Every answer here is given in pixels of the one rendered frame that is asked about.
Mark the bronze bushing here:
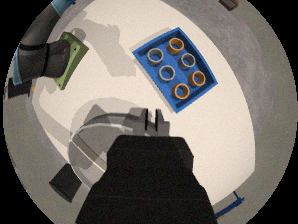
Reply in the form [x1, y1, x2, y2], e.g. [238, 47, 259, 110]
[188, 71, 205, 86]
[167, 38, 184, 54]
[172, 84, 189, 99]

